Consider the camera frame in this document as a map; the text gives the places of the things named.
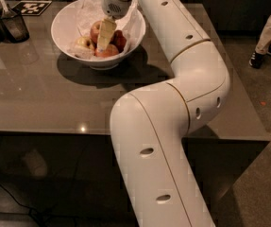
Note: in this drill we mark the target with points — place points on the black utensil holder cup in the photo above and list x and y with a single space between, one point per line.
14 26

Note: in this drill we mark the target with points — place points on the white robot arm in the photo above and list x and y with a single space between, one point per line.
147 124

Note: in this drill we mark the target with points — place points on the red apple with sticker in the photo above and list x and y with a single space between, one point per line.
110 51

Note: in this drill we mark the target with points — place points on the black white marker tag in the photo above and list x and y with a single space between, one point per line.
32 7

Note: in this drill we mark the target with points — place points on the large red apple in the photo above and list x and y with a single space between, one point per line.
94 32

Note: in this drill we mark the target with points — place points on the white plastic bag liner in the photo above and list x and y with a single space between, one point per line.
91 12

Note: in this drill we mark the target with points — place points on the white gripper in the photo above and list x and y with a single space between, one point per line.
116 8

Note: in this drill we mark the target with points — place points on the white ceramic bowl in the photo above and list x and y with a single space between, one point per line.
64 32

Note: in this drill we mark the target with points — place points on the black white sneaker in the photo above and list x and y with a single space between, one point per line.
256 60

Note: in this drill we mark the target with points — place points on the yellow green apple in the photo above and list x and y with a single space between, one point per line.
85 42

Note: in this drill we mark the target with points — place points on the dark red apple right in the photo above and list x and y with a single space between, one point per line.
119 40

